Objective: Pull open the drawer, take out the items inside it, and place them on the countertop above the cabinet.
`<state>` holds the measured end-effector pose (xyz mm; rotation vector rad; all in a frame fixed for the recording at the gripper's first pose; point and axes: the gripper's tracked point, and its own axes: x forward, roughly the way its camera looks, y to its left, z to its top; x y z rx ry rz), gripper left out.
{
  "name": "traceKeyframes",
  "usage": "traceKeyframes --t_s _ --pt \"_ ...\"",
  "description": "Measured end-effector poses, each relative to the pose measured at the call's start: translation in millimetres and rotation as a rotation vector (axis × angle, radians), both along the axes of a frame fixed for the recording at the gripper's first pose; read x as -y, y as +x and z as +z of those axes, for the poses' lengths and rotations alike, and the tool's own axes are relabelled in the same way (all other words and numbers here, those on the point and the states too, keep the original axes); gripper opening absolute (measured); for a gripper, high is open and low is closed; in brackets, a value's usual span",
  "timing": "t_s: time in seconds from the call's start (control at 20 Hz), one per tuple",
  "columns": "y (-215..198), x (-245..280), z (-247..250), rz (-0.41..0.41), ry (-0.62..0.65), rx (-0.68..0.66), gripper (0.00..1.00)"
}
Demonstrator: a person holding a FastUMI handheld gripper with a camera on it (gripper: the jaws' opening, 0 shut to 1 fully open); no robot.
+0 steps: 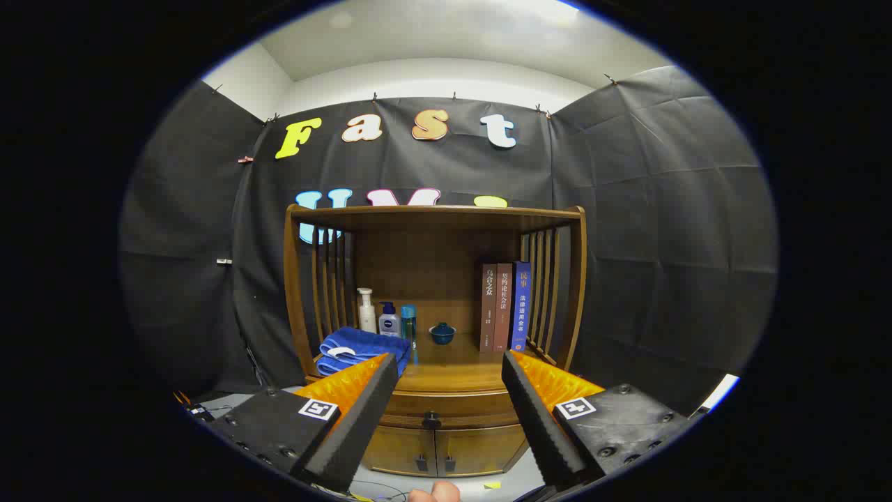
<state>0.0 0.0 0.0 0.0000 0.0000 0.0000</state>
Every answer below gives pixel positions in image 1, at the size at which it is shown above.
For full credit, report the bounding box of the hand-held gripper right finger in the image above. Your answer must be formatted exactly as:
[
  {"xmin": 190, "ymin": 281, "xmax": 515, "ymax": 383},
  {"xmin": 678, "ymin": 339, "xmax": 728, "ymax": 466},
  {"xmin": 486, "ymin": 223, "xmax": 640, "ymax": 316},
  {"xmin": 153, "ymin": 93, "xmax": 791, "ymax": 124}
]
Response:
[{"xmin": 502, "ymin": 350, "xmax": 698, "ymax": 490}]

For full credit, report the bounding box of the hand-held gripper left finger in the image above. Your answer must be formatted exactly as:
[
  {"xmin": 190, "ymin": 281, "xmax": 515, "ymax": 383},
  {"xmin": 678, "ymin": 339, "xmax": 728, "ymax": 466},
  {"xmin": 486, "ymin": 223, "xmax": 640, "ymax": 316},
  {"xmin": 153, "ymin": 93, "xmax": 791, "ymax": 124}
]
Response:
[{"xmin": 206, "ymin": 352, "xmax": 399, "ymax": 494}]

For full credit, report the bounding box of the wooden drawer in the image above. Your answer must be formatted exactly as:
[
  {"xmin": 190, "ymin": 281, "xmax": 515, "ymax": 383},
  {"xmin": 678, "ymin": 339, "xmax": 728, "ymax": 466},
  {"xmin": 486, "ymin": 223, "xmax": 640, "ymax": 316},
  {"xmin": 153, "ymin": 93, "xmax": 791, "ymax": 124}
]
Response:
[{"xmin": 382, "ymin": 389, "xmax": 520, "ymax": 430}]

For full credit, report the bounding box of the wooden cabinet door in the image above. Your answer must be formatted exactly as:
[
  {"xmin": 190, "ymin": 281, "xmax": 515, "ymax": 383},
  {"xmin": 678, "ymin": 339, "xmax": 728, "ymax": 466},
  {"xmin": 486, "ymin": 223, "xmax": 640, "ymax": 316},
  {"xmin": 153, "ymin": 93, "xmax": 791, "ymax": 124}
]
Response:
[
  {"xmin": 362, "ymin": 425, "xmax": 438, "ymax": 478},
  {"xmin": 436, "ymin": 424, "xmax": 528, "ymax": 477}
]

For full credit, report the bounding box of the wooden countertop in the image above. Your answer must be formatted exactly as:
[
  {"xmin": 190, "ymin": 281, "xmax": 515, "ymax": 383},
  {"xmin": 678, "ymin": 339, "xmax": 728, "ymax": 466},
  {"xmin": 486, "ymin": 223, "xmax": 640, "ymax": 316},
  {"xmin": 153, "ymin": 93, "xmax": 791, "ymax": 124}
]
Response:
[{"xmin": 307, "ymin": 331, "xmax": 558, "ymax": 395}]

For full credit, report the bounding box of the wooden cabinet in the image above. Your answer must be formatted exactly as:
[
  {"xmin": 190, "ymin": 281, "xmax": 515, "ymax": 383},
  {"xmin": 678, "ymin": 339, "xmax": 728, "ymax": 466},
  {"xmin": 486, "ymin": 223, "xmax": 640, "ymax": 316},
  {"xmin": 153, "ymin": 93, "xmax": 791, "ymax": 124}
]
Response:
[{"xmin": 284, "ymin": 205, "xmax": 587, "ymax": 479}]

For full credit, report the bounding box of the blue folded towel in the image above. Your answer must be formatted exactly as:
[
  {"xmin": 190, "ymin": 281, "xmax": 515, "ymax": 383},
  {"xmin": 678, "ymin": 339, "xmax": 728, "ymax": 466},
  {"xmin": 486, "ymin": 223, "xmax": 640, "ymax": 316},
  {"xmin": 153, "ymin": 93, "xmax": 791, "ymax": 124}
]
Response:
[{"xmin": 317, "ymin": 326, "xmax": 412, "ymax": 377}]

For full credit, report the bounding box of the white pump bottle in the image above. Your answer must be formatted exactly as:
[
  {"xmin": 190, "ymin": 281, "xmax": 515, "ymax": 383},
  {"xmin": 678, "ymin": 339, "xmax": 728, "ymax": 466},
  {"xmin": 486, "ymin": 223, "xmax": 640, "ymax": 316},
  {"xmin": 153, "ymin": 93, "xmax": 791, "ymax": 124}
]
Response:
[{"xmin": 357, "ymin": 288, "xmax": 377, "ymax": 334}]

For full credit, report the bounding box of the blue book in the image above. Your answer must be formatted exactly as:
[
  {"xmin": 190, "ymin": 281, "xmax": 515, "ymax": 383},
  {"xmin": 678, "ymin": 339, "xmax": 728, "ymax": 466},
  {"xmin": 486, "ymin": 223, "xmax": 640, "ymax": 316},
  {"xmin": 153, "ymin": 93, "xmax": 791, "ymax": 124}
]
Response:
[{"xmin": 511, "ymin": 261, "xmax": 532, "ymax": 351}]

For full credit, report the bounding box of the reddish brown book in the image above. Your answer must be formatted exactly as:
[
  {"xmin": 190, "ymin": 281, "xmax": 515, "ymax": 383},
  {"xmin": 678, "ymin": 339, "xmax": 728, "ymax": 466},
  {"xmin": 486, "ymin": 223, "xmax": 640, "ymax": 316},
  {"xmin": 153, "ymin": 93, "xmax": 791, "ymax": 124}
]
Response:
[{"xmin": 495, "ymin": 263, "xmax": 514, "ymax": 353}]

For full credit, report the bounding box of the dark brown book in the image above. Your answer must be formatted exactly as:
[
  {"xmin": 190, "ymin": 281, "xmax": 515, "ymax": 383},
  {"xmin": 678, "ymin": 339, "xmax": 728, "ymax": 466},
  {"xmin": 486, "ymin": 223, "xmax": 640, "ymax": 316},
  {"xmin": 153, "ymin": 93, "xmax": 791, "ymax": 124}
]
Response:
[{"xmin": 480, "ymin": 264, "xmax": 499, "ymax": 353}]

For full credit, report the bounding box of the white slotted panel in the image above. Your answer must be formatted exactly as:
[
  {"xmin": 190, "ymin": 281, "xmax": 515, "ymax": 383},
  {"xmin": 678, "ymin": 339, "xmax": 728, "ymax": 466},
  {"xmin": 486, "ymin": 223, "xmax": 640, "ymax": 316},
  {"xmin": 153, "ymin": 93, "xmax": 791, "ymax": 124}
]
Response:
[{"xmin": 697, "ymin": 373, "xmax": 741, "ymax": 416}]

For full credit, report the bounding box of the thin black cable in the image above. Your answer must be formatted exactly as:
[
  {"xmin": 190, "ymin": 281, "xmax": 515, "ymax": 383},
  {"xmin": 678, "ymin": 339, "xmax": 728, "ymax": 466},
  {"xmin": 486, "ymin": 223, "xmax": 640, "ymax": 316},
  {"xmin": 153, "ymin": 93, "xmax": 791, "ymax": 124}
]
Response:
[{"xmin": 348, "ymin": 480, "xmax": 408, "ymax": 502}]

